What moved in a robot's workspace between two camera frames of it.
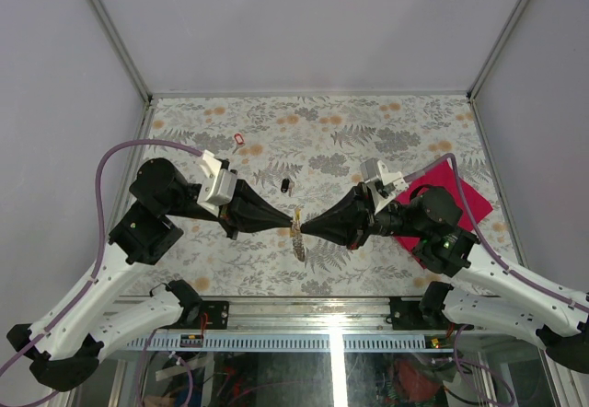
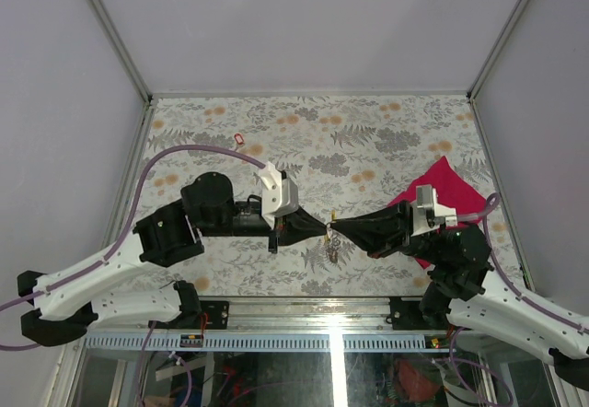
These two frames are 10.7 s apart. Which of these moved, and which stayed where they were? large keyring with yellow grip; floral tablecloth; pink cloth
Moved: large keyring with yellow grip
Stayed: pink cloth; floral tablecloth
